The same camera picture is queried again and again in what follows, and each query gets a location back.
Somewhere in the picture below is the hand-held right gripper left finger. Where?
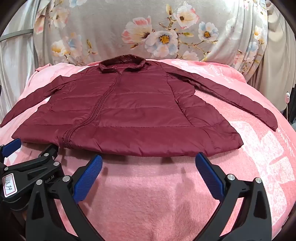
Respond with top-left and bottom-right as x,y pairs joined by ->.
25,154 -> 109,241

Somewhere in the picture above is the grey metal rail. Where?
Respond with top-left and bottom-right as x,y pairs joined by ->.
0,29 -> 35,42

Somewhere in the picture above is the maroon puffer jacket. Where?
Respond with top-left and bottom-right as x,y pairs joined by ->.
0,54 -> 278,158

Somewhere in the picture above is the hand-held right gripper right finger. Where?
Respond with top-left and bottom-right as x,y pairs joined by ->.
195,152 -> 272,241

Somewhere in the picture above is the white cable with switch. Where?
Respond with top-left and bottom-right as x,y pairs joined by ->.
284,91 -> 292,121

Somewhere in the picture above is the pink printed blanket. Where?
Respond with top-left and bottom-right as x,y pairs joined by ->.
0,59 -> 296,241

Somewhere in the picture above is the grey floral quilt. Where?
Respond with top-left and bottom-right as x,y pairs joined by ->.
33,0 -> 269,70

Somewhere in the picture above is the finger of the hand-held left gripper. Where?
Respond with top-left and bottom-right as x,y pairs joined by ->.
6,143 -> 61,173
0,138 -> 23,160

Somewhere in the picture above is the silver grey curtain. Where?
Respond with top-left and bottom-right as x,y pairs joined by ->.
0,5 -> 40,121
245,13 -> 296,122

